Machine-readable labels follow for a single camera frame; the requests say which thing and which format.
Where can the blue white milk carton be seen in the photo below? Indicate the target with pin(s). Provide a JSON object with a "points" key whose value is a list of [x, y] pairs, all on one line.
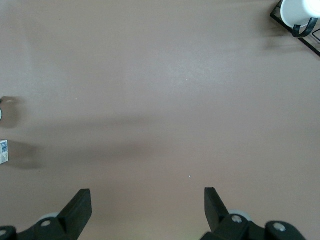
{"points": [[3, 151]]}

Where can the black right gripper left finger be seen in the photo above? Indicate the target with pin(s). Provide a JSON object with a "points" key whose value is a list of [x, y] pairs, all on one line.
{"points": [[72, 217]]}

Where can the grey white mug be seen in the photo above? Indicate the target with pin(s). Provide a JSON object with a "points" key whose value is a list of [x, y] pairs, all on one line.
{"points": [[1, 112]]}

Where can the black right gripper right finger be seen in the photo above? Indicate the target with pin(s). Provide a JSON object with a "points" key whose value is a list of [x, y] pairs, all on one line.
{"points": [[217, 215]]}

